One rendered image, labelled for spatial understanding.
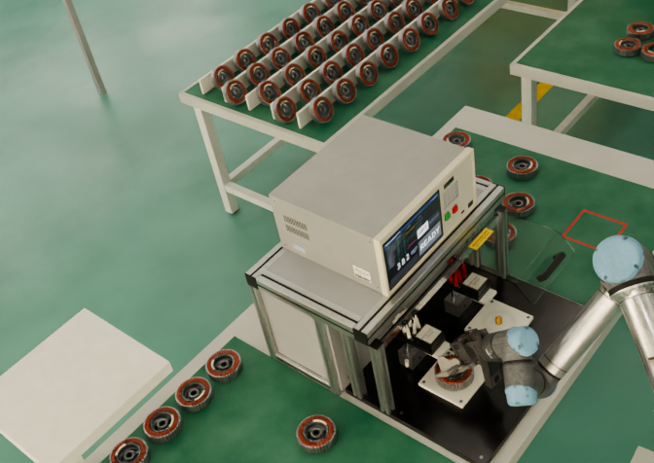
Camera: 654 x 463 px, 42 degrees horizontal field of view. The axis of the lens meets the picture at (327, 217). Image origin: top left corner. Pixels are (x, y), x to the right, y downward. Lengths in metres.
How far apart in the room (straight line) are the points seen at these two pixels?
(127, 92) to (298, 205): 3.57
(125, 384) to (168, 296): 2.00
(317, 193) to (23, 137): 3.58
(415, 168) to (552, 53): 1.67
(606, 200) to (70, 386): 1.88
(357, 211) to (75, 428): 0.88
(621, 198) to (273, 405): 1.39
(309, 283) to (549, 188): 1.13
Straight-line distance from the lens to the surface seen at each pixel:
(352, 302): 2.30
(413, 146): 2.45
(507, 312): 2.68
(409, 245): 2.28
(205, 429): 2.60
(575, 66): 3.83
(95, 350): 2.28
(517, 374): 2.20
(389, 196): 2.28
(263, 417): 2.57
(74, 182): 5.11
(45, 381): 2.27
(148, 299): 4.17
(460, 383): 2.48
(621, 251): 2.11
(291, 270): 2.42
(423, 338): 2.44
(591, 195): 3.14
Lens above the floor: 2.76
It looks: 40 degrees down
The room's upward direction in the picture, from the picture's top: 12 degrees counter-clockwise
